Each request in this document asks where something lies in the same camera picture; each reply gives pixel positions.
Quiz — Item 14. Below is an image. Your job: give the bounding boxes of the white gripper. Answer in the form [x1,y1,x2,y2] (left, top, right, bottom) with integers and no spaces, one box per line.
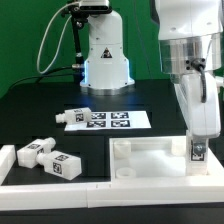
[174,72,221,155]

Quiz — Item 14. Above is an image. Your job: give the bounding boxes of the white square table top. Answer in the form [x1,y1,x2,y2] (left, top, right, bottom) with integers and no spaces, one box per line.
[108,134,221,183]

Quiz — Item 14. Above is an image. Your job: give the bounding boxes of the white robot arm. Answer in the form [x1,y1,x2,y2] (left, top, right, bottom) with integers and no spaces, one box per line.
[79,0,223,156]

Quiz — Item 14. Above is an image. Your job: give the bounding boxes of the white U-shaped fence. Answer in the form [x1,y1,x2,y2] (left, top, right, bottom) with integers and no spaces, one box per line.
[0,146,224,211]

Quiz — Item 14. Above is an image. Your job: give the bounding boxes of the white marker tag sheet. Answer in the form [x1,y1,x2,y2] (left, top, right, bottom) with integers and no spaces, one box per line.
[65,111,151,131]

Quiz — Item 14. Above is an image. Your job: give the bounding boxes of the black cable on table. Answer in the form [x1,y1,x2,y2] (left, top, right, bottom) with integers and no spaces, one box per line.
[7,66,83,93]

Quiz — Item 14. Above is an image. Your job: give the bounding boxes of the black camera stand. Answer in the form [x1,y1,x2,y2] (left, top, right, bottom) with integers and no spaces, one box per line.
[61,0,112,83]

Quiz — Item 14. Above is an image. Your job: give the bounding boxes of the grey looped cable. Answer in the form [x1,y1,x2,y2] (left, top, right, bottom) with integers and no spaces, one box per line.
[35,2,81,76]

